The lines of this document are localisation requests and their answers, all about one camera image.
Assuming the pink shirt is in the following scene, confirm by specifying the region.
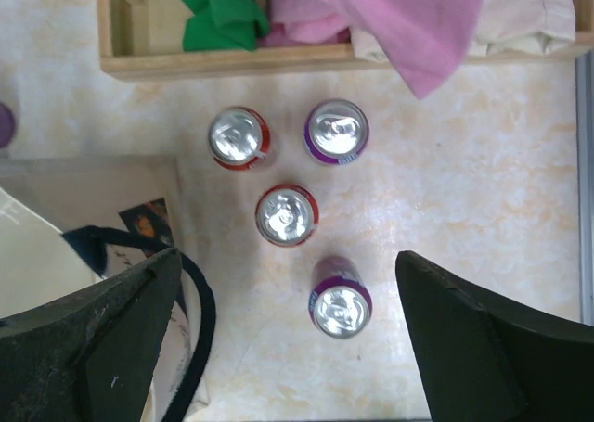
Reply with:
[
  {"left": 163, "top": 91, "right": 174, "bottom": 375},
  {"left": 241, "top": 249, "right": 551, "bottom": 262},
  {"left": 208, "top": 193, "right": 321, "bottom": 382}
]
[{"left": 260, "top": 0, "right": 484, "bottom": 98}]

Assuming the wooden clothes rack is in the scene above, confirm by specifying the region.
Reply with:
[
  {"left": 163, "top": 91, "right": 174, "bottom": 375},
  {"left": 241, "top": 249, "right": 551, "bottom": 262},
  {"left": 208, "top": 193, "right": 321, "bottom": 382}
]
[{"left": 97, "top": 0, "right": 593, "bottom": 81}]

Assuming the red coke can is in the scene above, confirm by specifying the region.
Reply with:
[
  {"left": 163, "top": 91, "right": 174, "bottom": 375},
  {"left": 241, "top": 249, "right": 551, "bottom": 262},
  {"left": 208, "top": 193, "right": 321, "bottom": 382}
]
[
  {"left": 207, "top": 106, "right": 278, "bottom": 171},
  {"left": 254, "top": 183, "right": 320, "bottom": 248}
]

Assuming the purple fanta can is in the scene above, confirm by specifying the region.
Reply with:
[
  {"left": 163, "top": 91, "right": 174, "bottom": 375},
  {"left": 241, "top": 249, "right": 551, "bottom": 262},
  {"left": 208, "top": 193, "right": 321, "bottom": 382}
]
[
  {"left": 303, "top": 98, "right": 370, "bottom": 166},
  {"left": 0, "top": 103, "right": 17, "bottom": 148},
  {"left": 308, "top": 255, "right": 373, "bottom": 339}
]

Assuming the beige canvas tote bag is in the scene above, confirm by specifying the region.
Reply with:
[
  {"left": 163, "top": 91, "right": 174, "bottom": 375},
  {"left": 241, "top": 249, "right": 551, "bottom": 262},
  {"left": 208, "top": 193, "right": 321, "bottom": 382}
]
[{"left": 1, "top": 157, "right": 216, "bottom": 421}]

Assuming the folded beige cloth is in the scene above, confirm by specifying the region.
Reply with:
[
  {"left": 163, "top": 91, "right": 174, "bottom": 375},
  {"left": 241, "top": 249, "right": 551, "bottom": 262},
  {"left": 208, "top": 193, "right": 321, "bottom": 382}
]
[{"left": 350, "top": 0, "right": 578, "bottom": 64}]

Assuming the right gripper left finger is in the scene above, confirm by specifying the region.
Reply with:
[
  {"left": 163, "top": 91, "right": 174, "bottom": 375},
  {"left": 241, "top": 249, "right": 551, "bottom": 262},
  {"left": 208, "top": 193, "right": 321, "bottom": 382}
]
[{"left": 1, "top": 249, "right": 182, "bottom": 421}]

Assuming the aluminium frame rail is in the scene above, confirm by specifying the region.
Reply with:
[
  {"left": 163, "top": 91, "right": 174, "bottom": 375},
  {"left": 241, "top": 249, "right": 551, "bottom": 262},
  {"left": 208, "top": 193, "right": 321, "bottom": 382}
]
[{"left": 575, "top": 51, "right": 593, "bottom": 326}]

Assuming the green tank top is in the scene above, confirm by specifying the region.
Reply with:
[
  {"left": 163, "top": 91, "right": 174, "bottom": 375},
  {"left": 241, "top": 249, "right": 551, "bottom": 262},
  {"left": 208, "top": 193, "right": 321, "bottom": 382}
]
[{"left": 115, "top": 0, "right": 272, "bottom": 53}]

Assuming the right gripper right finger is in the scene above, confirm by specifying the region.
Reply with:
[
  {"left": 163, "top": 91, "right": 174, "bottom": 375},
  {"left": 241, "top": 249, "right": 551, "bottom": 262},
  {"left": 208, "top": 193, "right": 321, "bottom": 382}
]
[{"left": 395, "top": 250, "right": 593, "bottom": 421}]

